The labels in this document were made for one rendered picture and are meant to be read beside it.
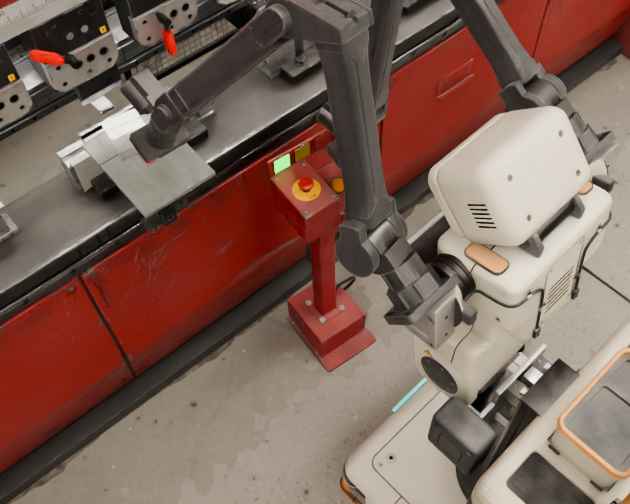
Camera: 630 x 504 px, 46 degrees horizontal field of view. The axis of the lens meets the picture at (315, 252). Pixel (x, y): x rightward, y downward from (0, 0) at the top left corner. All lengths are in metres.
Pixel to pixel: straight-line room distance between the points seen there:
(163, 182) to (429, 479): 1.03
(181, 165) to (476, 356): 0.74
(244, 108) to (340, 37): 0.94
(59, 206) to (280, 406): 1.00
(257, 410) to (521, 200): 1.46
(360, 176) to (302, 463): 1.38
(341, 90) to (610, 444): 0.82
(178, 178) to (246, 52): 0.54
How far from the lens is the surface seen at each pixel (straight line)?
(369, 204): 1.13
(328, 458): 2.35
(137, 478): 2.41
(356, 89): 1.05
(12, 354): 1.92
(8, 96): 1.56
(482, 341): 1.51
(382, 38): 1.53
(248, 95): 1.95
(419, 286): 1.18
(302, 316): 2.41
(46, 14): 1.52
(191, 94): 1.29
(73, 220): 1.79
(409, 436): 2.08
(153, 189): 1.62
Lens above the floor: 2.24
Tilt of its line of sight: 57 degrees down
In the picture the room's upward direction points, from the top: 3 degrees counter-clockwise
